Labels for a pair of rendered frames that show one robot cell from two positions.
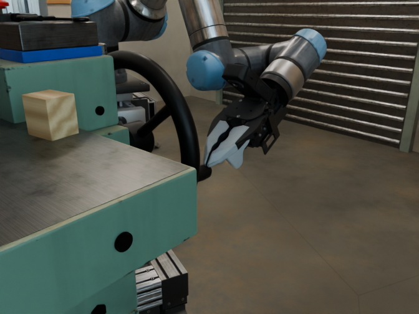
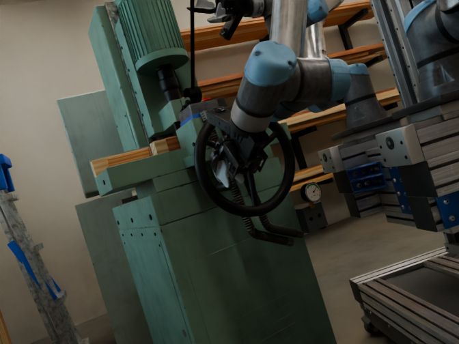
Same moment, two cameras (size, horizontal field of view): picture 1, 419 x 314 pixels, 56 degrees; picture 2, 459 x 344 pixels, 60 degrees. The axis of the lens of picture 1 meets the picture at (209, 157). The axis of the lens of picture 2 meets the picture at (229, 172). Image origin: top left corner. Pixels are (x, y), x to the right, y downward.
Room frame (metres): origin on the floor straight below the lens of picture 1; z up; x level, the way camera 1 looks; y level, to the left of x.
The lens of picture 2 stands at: (0.93, -0.84, 0.78)
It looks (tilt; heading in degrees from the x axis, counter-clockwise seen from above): 1 degrees up; 111
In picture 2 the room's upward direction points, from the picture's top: 17 degrees counter-clockwise
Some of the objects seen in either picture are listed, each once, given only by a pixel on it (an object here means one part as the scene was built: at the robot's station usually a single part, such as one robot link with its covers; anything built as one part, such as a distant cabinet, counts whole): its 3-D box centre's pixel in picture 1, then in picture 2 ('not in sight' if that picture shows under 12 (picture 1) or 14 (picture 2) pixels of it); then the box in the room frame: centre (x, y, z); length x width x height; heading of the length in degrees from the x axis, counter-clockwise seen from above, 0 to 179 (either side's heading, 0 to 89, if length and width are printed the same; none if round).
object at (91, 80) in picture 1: (40, 91); (209, 134); (0.50, 0.22, 0.91); 0.15 x 0.14 x 0.09; 49
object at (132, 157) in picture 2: not in sight; (199, 142); (0.39, 0.38, 0.92); 0.62 x 0.02 x 0.04; 49
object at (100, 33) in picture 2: not in sight; (144, 103); (0.14, 0.54, 1.16); 0.22 x 0.22 x 0.72; 49
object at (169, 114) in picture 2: not in sight; (177, 117); (0.35, 0.36, 1.03); 0.14 x 0.07 x 0.09; 139
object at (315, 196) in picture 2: not in sight; (311, 195); (0.69, 0.41, 0.65); 0.06 x 0.04 x 0.08; 49
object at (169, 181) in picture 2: not in sight; (203, 172); (0.41, 0.31, 0.82); 0.40 x 0.21 x 0.04; 49
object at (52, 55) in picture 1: (31, 32); (203, 110); (0.50, 0.22, 0.99); 0.13 x 0.11 x 0.06; 49
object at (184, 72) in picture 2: not in sight; (181, 75); (0.30, 0.61, 1.22); 0.09 x 0.08 x 0.15; 139
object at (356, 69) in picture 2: not in sight; (352, 82); (0.90, 0.76, 0.98); 0.13 x 0.12 x 0.14; 163
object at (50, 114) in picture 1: (50, 114); (159, 147); (0.37, 0.15, 0.92); 0.04 x 0.03 x 0.04; 56
